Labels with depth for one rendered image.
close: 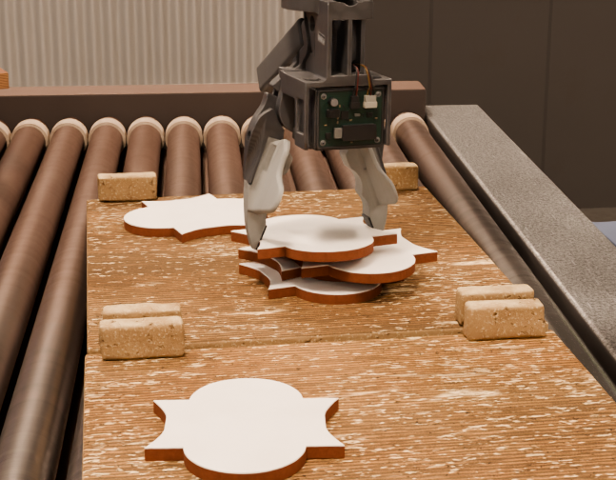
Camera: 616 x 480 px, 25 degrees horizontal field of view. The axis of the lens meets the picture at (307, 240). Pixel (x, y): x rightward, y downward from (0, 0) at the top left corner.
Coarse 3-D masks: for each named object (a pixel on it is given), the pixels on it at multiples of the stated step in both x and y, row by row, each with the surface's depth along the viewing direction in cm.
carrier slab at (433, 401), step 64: (128, 384) 95; (192, 384) 95; (320, 384) 95; (384, 384) 95; (448, 384) 95; (512, 384) 95; (576, 384) 95; (128, 448) 85; (384, 448) 85; (448, 448) 85; (512, 448) 85; (576, 448) 85
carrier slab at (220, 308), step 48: (288, 192) 142; (336, 192) 142; (96, 240) 126; (144, 240) 126; (192, 240) 126; (432, 240) 126; (96, 288) 114; (144, 288) 114; (192, 288) 114; (240, 288) 114; (384, 288) 114; (432, 288) 114; (96, 336) 103; (192, 336) 103; (240, 336) 103; (288, 336) 103; (336, 336) 104; (384, 336) 104
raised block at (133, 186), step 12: (108, 180) 138; (120, 180) 138; (132, 180) 138; (144, 180) 138; (156, 180) 139; (108, 192) 138; (120, 192) 138; (132, 192) 138; (144, 192) 138; (156, 192) 139
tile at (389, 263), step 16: (400, 240) 117; (368, 256) 113; (384, 256) 113; (400, 256) 113; (416, 256) 114; (432, 256) 114; (304, 272) 110; (320, 272) 111; (336, 272) 110; (352, 272) 109; (368, 272) 109; (384, 272) 109; (400, 272) 110
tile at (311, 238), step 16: (272, 224) 118; (288, 224) 118; (304, 224) 117; (320, 224) 117; (336, 224) 117; (352, 224) 117; (240, 240) 115; (272, 240) 112; (288, 240) 112; (304, 240) 112; (320, 240) 111; (336, 240) 111; (352, 240) 111; (368, 240) 111; (384, 240) 113; (272, 256) 110; (288, 256) 110; (304, 256) 109; (320, 256) 108; (336, 256) 108; (352, 256) 109
